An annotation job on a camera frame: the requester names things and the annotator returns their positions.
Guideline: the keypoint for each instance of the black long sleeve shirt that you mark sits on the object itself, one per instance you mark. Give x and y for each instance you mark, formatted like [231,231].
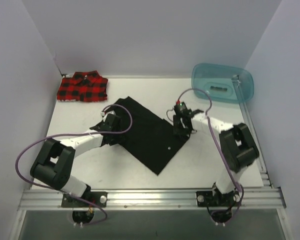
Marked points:
[150,139]

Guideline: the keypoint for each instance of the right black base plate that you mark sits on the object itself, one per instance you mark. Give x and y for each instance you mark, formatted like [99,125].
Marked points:
[214,199]

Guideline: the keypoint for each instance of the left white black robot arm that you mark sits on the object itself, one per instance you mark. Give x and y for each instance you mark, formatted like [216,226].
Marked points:
[54,162]

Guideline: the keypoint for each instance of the red black plaid folded shirt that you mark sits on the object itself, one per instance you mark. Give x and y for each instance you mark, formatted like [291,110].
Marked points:
[84,87]

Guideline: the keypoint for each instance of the teal plastic bin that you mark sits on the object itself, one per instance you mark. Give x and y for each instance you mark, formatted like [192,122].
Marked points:
[225,84]

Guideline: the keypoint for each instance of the aluminium front rail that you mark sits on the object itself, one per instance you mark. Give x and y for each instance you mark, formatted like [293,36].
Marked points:
[173,199]

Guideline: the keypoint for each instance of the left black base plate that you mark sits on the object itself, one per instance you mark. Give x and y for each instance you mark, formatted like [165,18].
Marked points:
[97,197]

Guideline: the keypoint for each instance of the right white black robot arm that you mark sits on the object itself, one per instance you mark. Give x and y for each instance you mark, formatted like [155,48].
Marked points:
[234,142]

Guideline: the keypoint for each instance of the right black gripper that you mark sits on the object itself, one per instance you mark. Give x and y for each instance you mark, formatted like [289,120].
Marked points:
[180,125]

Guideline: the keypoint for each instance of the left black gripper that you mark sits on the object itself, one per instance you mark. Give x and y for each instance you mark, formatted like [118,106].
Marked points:
[112,139]

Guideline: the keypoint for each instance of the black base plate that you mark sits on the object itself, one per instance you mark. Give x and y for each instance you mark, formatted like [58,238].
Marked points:
[97,197]
[214,199]

